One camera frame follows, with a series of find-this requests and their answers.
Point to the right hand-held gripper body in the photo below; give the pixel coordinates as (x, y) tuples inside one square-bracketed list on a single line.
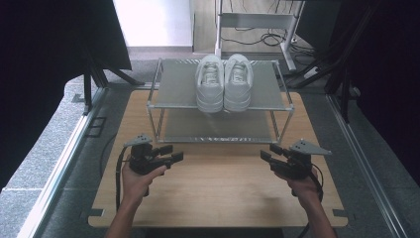
[(294, 165)]

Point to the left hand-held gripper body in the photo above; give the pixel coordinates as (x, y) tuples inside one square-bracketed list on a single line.
[(142, 162)]

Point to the metal shoe rack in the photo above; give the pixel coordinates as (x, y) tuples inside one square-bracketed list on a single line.
[(178, 86)]

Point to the white sneaker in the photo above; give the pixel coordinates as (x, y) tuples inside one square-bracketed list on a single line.
[(238, 82), (209, 84)]

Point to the person's left hand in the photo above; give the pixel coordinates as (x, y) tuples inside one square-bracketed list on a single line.
[(135, 186)]

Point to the person's right hand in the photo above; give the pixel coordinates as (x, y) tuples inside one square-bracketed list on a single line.
[(303, 190)]

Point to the black metal stand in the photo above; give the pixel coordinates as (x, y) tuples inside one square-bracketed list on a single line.
[(345, 99), (87, 92)]

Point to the white power strip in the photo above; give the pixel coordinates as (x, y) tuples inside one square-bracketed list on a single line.
[(310, 72)]

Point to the black curtain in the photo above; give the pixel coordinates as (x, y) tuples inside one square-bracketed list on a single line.
[(389, 66), (39, 66)]

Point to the black floor bracket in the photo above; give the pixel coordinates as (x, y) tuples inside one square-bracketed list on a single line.
[(96, 127)]

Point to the aluminium floor rail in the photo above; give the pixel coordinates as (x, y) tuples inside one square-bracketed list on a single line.
[(62, 158), (366, 165)]

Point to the white desk frame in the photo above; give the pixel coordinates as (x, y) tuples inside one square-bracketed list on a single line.
[(257, 20)]

